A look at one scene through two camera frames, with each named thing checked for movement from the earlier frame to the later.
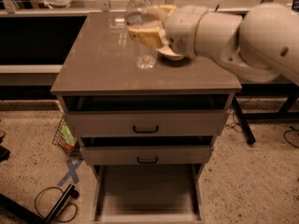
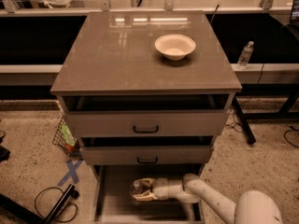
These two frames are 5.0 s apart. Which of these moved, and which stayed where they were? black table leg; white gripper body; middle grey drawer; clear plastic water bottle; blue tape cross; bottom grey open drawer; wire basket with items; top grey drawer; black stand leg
Moved: clear plastic water bottle; white gripper body
Stayed: black stand leg; top grey drawer; black table leg; wire basket with items; bottom grey open drawer; middle grey drawer; blue tape cross
